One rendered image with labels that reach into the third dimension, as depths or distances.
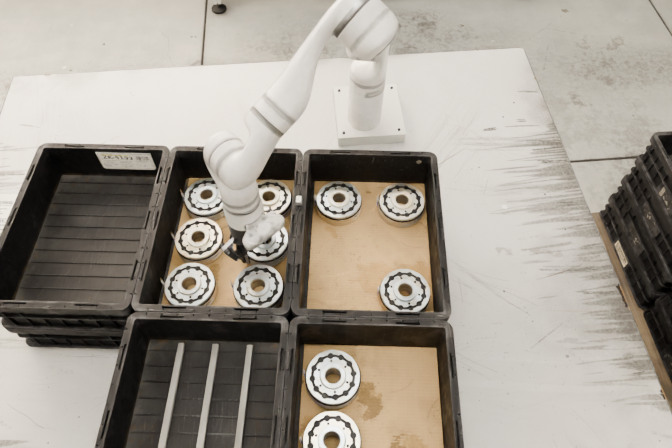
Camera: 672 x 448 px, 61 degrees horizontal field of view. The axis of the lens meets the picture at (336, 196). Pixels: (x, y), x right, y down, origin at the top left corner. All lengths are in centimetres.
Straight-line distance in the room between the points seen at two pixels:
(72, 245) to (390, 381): 75
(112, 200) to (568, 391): 109
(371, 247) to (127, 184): 60
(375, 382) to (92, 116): 113
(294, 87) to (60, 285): 69
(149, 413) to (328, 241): 49
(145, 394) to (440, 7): 258
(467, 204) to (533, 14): 196
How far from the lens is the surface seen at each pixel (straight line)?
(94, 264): 133
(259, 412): 113
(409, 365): 115
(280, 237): 123
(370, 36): 92
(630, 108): 297
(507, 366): 133
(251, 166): 93
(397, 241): 126
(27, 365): 144
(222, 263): 125
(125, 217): 137
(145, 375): 119
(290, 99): 93
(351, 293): 120
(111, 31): 326
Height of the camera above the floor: 191
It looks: 55 degrees down
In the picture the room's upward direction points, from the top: straight up
